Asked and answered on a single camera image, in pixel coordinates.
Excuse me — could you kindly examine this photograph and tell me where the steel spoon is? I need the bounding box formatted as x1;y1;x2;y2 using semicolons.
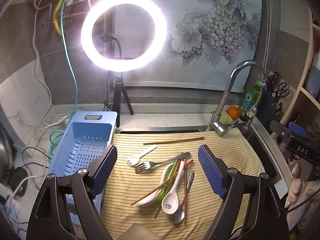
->
169;172;195;225

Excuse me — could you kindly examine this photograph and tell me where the white ceramic spoon with logo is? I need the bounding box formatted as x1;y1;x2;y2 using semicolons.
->
162;161;185;215

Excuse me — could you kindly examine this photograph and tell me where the white plastic spork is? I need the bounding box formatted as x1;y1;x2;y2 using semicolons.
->
127;145;157;167

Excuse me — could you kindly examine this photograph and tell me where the green plastic spoon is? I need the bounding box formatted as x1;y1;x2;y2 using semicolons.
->
156;159;181;204

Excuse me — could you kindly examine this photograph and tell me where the steel fork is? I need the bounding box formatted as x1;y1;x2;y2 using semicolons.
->
134;152;191;174

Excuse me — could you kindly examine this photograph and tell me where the lone red-tipped wooden chopstick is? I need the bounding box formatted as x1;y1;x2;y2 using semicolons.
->
143;137;205;145

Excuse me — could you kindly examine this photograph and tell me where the white gloved right hand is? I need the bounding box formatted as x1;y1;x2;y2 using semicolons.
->
284;160;320;230

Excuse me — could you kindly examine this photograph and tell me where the wooden shelf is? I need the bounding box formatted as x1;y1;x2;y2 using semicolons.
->
271;5;319;125

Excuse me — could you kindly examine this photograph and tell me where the knife block with scissors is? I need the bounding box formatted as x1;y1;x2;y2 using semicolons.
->
257;72;290;134

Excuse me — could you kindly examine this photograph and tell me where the green dish soap bottle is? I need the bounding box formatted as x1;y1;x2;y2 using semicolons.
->
239;80;260;119

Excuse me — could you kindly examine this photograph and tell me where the orange fruit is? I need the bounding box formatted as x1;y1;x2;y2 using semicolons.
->
227;107;241;120

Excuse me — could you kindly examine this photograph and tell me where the yellow sponge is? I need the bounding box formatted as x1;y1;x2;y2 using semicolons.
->
219;111;234;124

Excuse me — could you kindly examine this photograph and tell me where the chrome faucet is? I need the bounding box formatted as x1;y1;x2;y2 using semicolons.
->
206;60;267;138

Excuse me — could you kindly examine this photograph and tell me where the glass pot lid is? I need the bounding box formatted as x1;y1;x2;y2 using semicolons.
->
0;124;13;179

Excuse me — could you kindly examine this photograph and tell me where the blue plastic drainer basket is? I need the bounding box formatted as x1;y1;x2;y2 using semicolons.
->
47;110;118;227

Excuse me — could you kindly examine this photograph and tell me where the striped yellow cloth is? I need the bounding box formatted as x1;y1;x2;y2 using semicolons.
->
100;127;266;240

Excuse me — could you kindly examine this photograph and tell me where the black cable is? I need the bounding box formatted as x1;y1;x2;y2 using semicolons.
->
10;146;53;190

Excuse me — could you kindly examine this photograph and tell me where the ring light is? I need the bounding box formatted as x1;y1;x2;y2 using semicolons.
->
81;0;167;72

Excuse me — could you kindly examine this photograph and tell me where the white cable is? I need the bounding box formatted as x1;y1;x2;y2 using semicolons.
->
32;0;70;131

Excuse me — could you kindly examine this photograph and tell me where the teal hose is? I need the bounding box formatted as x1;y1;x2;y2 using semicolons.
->
49;0;83;156

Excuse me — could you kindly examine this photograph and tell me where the yellow hose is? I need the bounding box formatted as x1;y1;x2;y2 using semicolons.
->
52;0;68;37

